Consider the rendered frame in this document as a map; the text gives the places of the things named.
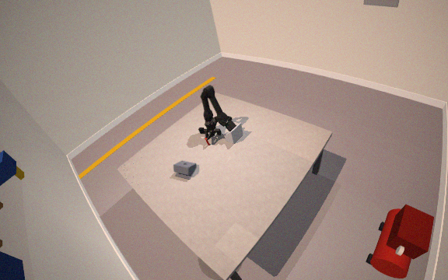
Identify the grey flat panel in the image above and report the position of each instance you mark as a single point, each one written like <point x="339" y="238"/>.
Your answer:
<point x="184" y="169"/>

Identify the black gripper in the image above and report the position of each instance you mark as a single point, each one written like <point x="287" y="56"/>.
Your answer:
<point x="210" y="131"/>

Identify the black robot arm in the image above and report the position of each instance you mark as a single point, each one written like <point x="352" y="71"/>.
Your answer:
<point x="222" y="118"/>

